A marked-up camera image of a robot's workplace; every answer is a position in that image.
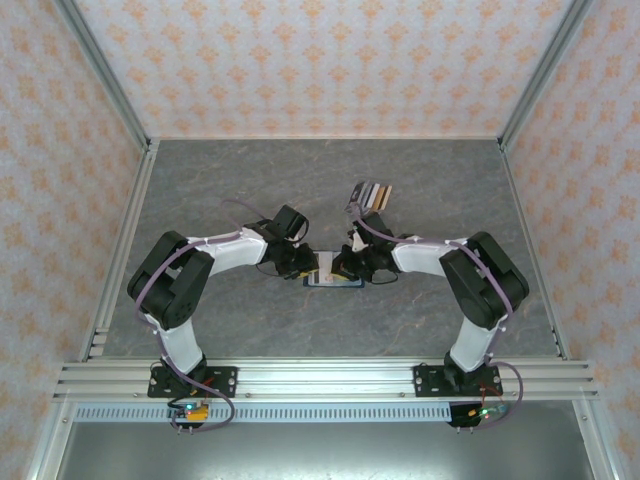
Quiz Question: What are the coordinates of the aluminium mounting rail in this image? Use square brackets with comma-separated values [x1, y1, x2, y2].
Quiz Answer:
[52, 357, 600, 401]

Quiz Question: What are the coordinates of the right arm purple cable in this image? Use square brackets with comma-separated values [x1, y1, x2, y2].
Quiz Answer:
[349, 214, 526, 432]

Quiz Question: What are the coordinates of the grey slotted cable duct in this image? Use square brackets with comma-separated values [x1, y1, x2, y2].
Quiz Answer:
[73, 404, 454, 424]

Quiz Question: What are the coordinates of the aluminium side rail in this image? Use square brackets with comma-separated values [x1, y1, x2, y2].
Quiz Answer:
[79, 139, 161, 362]
[499, 142, 571, 361]

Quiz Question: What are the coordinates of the aluminium corner post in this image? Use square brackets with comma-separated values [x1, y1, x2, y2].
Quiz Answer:
[498, 0, 596, 151]
[52, 0, 154, 151]

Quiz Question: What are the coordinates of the blue card holder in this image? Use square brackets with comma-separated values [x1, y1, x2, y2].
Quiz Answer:
[303, 249, 365, 291]

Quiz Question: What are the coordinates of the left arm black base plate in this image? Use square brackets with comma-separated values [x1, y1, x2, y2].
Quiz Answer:
[147, 366, 239, 399]

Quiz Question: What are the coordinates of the grey metal panel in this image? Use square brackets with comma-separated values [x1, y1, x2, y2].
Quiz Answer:
[54, 422, 601, 480]

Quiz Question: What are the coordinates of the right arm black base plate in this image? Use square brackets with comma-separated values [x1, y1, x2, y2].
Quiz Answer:
[413, 364, 504, 399]

